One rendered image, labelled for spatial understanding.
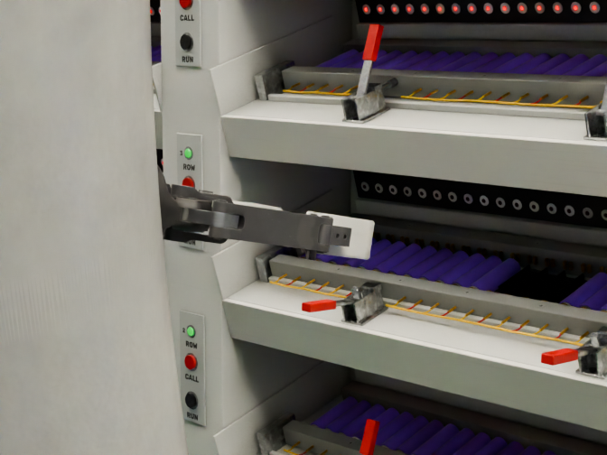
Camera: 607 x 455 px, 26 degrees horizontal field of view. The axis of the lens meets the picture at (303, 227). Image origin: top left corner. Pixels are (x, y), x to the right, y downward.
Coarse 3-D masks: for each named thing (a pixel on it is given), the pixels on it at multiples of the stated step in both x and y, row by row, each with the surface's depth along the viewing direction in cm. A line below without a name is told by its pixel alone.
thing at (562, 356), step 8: (592, 336) 107; (592, 344) 108; (600, 344) 108; (552, 352) 104; (560, 352) 104; (568, 352) 104; (576, 352) 105; (584, 352) 106; (592, 352) 107; (544, 360) 103; (552, 360) 103; (560, 360) 103; (568, 360) 104
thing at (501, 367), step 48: (240, 240) 139; (576, 240) 127; (240, 288) 140; (288, 288) 138; (240, 336) 139; (288, 336) 133; (336, 336) 127; (384, 336) 122; (432, 336) 120; (480, 336) 118; (528, 336) 116; (432, 384) 120; (480, 384) 116; (528, 384) 112; (576, 384) 108
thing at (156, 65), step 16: (160, 0) 166; (160, 16) 168; (160, 32) 168; (160, 48) 164; (160, 64) 141; (160, 80) 141; (160, 96) 142; (160, 112) 142; (160, 128) 143; (160, 144) 145
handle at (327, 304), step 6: (354, 294) 126; (360, 294) 126; (324, 300) 124; (330, 300) 124; (342, 300) 125; (348, 300) 125; (354, 300) 126; (306, 306) 121; (312, 306) 121; (318, 306) 122; (324, 306) 122; (330, 306) 123; (336, 306) 124
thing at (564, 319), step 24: (288, 264) 137; (312, 264) 136; (336, 288) 132; (384, 288) 128; (408, 288) 126; (432, 288) 124; (456, 288) 123; (480, 312) 121; (504, 312) 118; (528, 312) 116; (552, 312) 114; (576, 312) 113; (600, 312) 113
